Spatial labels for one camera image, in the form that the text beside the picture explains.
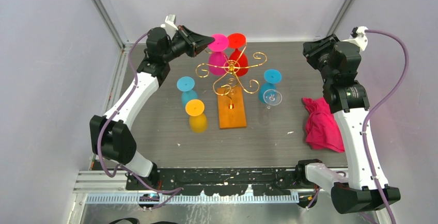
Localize blue wine glass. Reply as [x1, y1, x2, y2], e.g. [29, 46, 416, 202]
[177, 76, 198, 107]
[258, 69, 282, 103]

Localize crumpled pink cloth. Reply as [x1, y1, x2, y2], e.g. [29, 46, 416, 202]
[302, 98, 345, 153]

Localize gold wire wine glass rack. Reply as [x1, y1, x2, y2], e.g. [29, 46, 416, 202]
[195, 47, 268, 130]

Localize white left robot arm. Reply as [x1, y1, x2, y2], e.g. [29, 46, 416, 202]
[89, 25, 215, 190]

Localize pink wine glass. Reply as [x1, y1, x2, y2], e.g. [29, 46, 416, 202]
[208, 34, 229, 76]

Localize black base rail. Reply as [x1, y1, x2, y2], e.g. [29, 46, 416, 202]
[130, 167, 329, 198]

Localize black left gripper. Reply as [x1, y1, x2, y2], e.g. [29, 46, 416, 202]
[163, 26, 215, 63]

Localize yellow wine glass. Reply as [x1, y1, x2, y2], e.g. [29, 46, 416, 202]
[185, 99, 208, 133]

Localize clear wine glass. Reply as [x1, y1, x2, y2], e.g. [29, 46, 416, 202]
[259, 88, 283, 125]

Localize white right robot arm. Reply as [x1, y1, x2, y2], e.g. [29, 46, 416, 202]
[294, 34, 401, 214]

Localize red wine glass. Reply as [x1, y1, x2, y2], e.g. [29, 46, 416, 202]
[228, 33, 249, 77]

